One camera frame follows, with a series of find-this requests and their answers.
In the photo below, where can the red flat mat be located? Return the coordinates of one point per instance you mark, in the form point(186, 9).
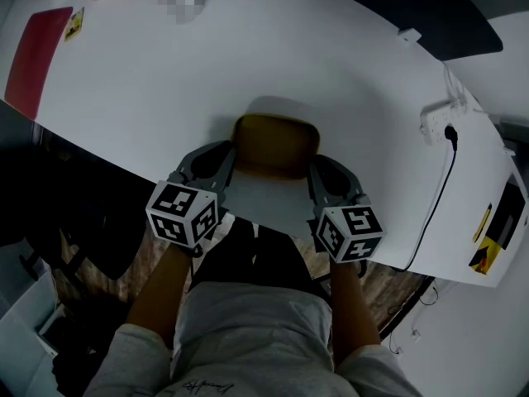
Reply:
point(37, 60)

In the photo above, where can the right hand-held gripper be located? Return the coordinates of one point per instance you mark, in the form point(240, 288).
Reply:
point(351, 234)

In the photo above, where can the yellow and black box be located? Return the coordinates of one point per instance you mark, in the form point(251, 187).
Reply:
point(485, 256)

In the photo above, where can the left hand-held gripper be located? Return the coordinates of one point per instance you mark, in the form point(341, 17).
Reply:
point(182, 213)

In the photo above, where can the person's right forearm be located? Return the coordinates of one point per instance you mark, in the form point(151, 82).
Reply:
point(353, 312)

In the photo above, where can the person's black trousers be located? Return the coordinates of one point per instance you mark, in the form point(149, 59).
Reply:
point(264, 259)

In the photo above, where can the white table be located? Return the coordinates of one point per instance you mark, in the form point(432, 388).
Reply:
point(206, 68)

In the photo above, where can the small yellow card packet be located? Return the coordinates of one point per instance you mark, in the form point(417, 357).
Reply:
point(74, 25)

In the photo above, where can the yellow rectangular tray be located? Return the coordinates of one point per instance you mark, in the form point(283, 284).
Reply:
point(274, 147)

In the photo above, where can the white wall socket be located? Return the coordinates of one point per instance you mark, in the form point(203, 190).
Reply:
point(415, 333)
point(398, 350)

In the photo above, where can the person's grey shirt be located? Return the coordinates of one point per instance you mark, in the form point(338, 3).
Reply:
point(252, 337)

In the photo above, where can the white low cabinet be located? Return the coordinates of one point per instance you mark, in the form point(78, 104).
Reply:
point(16, 337)

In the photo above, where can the black office chair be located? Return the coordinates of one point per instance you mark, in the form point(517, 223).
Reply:
point(95, 221)

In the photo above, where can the yellow pen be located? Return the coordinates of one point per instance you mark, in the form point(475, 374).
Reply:
point(482, 221)

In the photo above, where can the person's left forearm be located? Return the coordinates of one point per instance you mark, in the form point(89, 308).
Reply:
point(161, 296)

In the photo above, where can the dark grey desk partition panel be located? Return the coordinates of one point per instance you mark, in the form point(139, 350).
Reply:
point(434, 15)

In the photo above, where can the white power strip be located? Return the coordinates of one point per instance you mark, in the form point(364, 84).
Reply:
point(438, 120)

